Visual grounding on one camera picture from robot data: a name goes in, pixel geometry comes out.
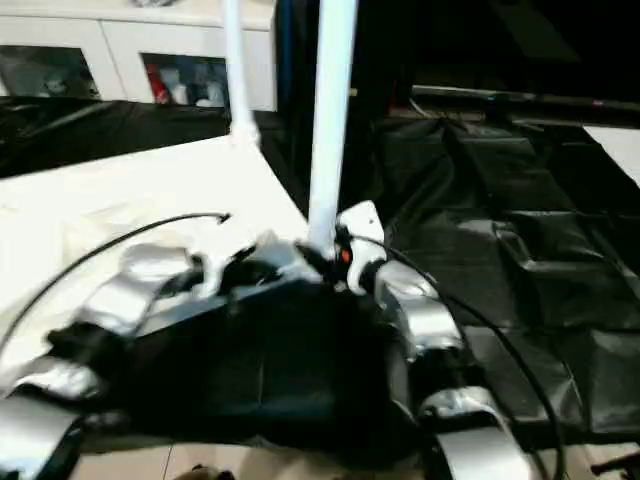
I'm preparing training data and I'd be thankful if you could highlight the white display cabinet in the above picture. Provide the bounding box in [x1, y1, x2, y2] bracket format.
[0, 8, 280, 112]

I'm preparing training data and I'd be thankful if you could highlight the black shiny mat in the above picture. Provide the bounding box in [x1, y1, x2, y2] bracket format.
[0, 94, 640, 461]

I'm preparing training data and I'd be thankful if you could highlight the black left wrist camera cable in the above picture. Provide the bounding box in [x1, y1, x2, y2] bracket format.
[0, 211, 232, 352]

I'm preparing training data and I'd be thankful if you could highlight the long black bar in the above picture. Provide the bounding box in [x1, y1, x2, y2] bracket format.
[411, 83, 640, 115]

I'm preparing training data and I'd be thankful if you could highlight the red white box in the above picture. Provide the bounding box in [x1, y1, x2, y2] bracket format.
[148, 64, 172, 104]

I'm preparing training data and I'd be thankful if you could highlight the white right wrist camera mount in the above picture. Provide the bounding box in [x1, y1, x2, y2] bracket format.
[333, 200, 390, 295]

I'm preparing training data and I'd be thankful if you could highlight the white paper sheet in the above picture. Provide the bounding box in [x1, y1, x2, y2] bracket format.
[581, 125, 640, 187]

